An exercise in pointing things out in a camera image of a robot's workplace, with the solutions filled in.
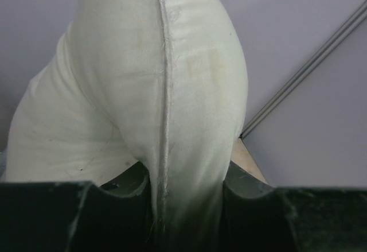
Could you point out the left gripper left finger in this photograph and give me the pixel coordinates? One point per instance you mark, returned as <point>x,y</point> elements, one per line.
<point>79,216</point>

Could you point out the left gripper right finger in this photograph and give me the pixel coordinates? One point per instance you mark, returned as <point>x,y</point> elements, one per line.
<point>258,217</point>

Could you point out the white pillow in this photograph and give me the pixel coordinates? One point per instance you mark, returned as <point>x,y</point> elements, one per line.
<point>162,82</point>

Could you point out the aluminium frame rail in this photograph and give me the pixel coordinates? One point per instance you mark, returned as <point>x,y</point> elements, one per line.
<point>345,30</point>

